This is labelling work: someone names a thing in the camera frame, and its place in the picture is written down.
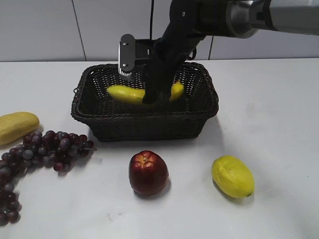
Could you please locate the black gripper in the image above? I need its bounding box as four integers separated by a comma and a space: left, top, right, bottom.
142, 38, 189, 106

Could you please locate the yellow banana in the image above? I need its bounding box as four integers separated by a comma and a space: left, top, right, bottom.
106, 81, 184, 105

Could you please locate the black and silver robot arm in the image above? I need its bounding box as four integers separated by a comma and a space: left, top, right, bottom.
143, 0, 319, 105

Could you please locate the black wicker basket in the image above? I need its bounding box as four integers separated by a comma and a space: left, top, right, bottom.
71, 62, 219, 142

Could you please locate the red apple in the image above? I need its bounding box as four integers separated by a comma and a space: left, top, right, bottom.
129, 150, 169, 196

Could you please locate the yellow lemon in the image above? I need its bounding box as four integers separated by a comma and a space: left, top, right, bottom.
211, 155, 255, 198

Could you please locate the purple grape bunch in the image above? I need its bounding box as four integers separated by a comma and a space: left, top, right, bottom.
0, 130, 96, 226

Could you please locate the yellow mango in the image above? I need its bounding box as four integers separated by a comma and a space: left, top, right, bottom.
0, 112, 40, 145

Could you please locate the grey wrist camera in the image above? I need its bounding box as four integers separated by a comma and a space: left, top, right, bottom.
118, 34, 155, 81

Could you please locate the black cable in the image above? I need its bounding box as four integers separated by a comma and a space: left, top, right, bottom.
149, 0, 155, 40

